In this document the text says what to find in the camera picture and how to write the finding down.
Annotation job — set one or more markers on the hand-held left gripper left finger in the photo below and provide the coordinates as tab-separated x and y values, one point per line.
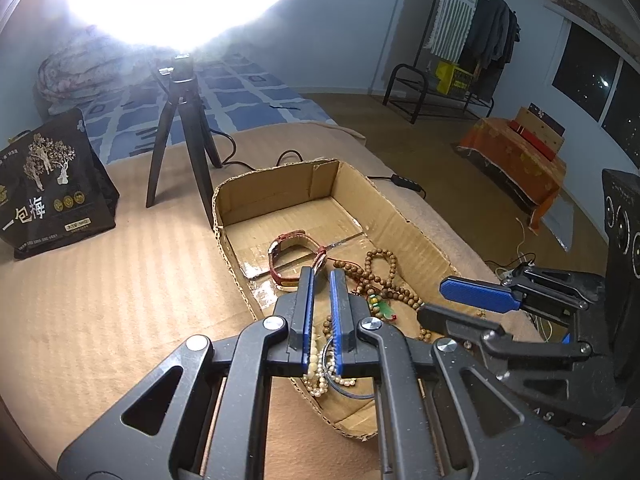
307	310

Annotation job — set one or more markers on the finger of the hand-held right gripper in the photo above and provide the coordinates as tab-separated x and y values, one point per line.
475	292
450	320

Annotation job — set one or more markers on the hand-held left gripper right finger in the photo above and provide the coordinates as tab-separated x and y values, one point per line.
337	310

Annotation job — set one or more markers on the black bangle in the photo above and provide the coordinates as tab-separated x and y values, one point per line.
350	396

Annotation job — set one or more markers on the orange cloth covered table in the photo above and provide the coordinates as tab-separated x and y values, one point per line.
505	160

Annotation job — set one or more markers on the flat red box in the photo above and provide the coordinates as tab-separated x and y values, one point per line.
530	135

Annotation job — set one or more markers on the tan cardboard box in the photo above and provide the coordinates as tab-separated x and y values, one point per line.
556	145

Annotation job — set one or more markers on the dark flat box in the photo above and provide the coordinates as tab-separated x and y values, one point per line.
547	120

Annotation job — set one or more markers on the yellow box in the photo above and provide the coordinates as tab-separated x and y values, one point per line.
450	77

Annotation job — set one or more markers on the black clothes rack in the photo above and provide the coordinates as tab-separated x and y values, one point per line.
400	85

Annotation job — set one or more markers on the blue checked bedsheet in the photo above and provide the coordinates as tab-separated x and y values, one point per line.
240	95

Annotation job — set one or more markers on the black tripod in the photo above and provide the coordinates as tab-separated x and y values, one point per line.
175	110

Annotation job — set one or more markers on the dark window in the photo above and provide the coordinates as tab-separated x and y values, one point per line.
585	65

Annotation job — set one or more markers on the dark hanging clothes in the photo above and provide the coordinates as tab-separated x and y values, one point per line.
492	30

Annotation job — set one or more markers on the striped towel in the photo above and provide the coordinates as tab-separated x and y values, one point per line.
455	15

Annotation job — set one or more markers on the black printed snack bag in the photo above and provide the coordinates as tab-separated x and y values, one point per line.
50	200

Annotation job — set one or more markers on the patterned quilt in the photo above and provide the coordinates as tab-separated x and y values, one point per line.
75	70

